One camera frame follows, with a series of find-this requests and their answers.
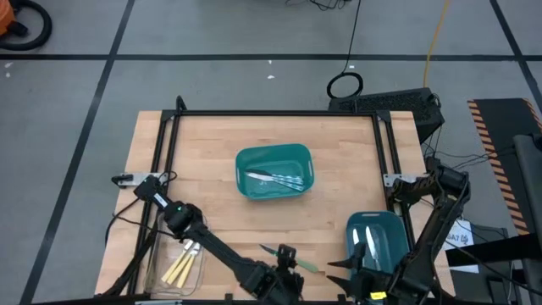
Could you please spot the dark teal plastic bin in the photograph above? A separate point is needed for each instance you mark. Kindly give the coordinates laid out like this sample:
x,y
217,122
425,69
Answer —
x,y
389,237

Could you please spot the black metal table frame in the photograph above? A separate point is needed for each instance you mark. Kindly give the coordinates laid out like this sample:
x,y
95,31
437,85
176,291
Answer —
x,y
275,113

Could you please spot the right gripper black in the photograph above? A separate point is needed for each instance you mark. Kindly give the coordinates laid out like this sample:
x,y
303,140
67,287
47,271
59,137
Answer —
x,y
377,284

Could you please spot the bright teal plastic bin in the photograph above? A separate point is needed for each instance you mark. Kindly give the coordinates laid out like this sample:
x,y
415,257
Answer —
x,y
275,156

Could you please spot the white paper label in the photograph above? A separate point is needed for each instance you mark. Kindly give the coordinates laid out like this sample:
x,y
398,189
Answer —
x,y
463,237

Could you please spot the clear plastic container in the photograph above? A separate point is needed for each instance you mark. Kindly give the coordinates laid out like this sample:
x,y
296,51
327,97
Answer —
x,y
156,279

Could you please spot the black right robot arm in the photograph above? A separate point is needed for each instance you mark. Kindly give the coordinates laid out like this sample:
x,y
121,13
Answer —
x,y
436,224

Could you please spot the black computer case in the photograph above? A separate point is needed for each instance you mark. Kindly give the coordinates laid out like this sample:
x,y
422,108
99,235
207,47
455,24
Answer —
x,y
389,103

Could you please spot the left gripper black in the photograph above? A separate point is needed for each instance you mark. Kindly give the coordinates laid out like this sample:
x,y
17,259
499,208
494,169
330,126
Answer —
x,y
279,288

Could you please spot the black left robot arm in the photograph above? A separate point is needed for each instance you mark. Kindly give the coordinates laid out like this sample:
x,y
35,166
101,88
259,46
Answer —
x,y
211,245

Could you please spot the orange vacuum cleaner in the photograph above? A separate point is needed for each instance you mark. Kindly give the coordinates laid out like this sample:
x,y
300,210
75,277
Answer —
x,y
5,19

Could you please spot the yellow tag on gripper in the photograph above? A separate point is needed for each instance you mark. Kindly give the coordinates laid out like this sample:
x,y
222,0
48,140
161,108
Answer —
x,y
378,295

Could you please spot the black crossbar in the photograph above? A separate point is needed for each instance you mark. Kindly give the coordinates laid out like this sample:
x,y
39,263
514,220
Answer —
x,y
499,254

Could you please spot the black hazard striped mat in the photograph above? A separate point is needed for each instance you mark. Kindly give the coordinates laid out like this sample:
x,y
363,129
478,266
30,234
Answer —
x,y
504,123

